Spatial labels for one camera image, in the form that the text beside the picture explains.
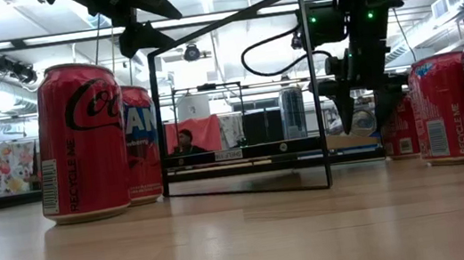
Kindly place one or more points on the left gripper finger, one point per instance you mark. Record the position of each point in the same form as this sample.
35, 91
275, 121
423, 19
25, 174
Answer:
141, 36
152, 1

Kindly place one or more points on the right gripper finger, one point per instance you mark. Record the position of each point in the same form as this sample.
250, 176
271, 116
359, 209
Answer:
344, 101
388, 102

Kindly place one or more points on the red can with white print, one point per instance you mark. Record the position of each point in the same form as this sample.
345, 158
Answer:
401, 137

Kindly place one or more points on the red can with blue logo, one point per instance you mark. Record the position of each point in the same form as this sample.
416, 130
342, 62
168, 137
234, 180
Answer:
440, 111

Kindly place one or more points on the red Fanta strawberry can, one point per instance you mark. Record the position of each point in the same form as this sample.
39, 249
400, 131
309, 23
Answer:
145, 168

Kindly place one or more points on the red Coca-Cola can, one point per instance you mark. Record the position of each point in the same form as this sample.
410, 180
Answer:
84, 167

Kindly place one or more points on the black boxes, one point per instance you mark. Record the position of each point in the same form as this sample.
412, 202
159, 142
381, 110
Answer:
265, 126

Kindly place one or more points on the ceiling air vent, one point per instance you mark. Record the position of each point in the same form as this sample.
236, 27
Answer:
440, 7

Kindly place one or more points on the white cylinder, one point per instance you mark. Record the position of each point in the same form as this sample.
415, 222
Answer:
193, 107

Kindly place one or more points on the black ceiling beam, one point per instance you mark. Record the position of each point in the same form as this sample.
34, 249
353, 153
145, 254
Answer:
1, 51

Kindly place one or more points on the person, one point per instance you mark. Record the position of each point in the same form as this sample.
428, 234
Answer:
186, 139

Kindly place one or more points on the white patterned cloth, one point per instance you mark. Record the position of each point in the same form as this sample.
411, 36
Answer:
231, 130

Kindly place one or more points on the red hanging cloth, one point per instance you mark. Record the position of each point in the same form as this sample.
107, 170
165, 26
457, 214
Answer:
210, 133

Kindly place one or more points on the floral hanging cloth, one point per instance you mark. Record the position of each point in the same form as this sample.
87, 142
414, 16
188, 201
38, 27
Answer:
1, 169

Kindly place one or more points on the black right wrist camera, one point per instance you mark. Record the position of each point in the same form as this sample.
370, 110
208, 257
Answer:
324, 28

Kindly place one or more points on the black overhead camera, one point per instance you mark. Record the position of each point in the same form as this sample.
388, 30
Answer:
191, 53

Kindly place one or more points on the black background rig frame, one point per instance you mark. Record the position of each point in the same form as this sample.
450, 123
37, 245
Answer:
206, 87

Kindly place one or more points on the wooden shelf with black frame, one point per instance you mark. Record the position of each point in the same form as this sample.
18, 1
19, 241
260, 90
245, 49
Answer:
261, 150

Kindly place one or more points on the black aluminium table frame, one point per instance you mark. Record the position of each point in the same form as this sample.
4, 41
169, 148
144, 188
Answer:
242, 170

